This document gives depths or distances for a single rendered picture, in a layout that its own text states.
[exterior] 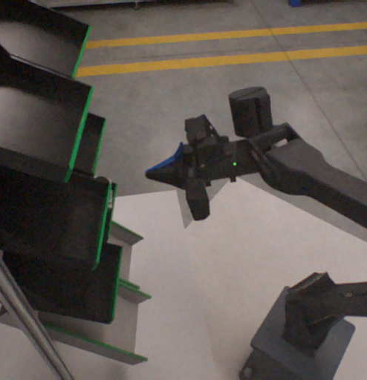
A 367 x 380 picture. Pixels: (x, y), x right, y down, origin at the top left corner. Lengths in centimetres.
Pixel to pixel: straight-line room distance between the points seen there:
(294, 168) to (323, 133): 241
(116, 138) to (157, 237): 170
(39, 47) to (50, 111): 13
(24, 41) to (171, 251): 71
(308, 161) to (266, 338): 37
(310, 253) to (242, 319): 28
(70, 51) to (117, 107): 247
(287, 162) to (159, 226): 66
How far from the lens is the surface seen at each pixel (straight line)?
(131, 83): 328
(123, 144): 270
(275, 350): 79
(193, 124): 60
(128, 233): 92
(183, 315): 101
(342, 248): 120
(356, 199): 50
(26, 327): 63
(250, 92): 61
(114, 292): 66
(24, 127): 42
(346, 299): 61
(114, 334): 82
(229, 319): 101
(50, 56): 54
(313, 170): 54
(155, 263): 108
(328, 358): 81
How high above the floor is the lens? 178
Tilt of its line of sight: 48 degrees down
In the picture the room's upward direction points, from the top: straight up
